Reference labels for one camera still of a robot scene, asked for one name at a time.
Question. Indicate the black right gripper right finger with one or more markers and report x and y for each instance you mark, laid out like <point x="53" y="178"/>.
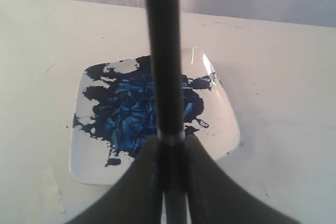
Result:
<point x="213" y="197"/>

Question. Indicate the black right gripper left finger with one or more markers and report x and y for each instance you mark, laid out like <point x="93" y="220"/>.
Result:
<point x="135" y="198"/>

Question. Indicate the black paintbrush with blue bristles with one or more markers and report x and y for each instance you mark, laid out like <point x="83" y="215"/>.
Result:
<point x="164" y="35"/>

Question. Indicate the white plate with blue paint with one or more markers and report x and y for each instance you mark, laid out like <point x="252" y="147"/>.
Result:
<point x="115" y="113"/>

